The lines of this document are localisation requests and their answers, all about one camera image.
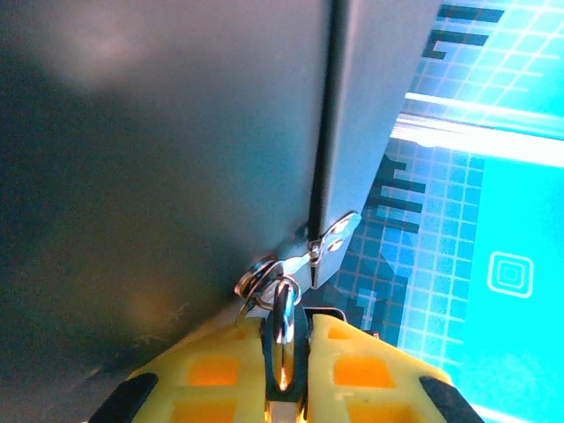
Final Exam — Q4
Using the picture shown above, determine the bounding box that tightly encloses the aluminium frame post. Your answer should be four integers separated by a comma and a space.
390, 91, 564, 169

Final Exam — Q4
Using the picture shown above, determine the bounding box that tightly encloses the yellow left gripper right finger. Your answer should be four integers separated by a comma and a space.
292, 306, 479, 423

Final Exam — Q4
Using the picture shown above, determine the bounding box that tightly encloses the silver hasp latch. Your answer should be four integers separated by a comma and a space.
234, 211, 363, 328

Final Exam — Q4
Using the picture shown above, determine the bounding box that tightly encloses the starry night print tin box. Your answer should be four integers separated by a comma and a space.
0, 0, 442, 423

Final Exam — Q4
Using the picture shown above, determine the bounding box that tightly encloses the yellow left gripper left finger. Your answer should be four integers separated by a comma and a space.
87, 303, 280, 423

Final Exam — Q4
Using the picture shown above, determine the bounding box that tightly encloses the teal padlock with silver shackle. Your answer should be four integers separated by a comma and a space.
269, 278, 309, 423

